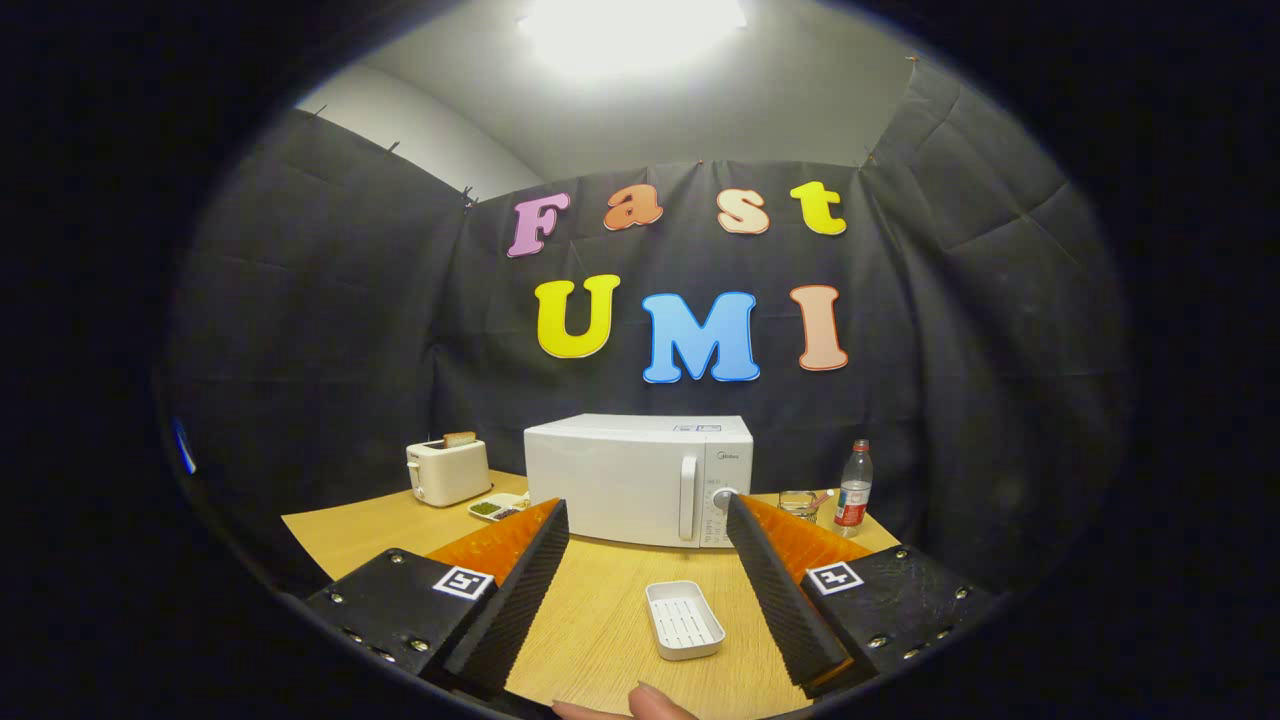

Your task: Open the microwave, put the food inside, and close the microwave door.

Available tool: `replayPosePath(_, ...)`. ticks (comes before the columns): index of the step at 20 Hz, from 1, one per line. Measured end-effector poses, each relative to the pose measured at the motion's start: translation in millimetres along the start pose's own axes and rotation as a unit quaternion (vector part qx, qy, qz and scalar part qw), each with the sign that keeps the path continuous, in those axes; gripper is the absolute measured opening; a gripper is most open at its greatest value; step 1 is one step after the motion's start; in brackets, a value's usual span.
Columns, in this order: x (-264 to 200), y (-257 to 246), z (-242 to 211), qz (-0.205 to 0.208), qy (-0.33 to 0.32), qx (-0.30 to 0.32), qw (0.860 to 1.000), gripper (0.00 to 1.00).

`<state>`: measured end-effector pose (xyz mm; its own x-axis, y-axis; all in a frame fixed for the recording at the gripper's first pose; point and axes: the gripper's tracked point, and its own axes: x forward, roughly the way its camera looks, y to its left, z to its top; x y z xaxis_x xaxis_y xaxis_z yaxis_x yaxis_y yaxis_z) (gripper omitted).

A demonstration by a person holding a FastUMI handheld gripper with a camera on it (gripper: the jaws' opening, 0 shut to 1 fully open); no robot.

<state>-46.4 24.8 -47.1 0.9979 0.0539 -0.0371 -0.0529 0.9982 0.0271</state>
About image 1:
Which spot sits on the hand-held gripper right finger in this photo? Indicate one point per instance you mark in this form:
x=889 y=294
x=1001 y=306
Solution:
x=780 y=600

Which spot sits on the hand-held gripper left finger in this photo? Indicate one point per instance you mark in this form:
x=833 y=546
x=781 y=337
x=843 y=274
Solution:
x=515 y=600

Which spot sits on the white toaster oven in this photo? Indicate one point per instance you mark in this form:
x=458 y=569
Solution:
x=610 y=480

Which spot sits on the cream pop-up toaster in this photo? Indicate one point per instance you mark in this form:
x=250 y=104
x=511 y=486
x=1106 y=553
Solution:
x=450 y=475

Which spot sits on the white divided bean tray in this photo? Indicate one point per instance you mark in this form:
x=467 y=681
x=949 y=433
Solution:
x=488 y=508

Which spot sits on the white rectangular ribbed dish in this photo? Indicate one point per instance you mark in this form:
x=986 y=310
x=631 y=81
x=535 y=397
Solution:
x=685 y=622

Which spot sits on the clear plastic water bottle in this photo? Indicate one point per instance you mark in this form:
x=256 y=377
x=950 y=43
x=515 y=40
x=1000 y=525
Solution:
x=853 y=500

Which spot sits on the toast bread slice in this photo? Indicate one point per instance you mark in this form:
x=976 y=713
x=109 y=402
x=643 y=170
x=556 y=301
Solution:
x=460 y=440

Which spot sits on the black backdrop cloth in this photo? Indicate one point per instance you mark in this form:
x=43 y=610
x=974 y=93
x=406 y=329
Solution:
x=350 y=350

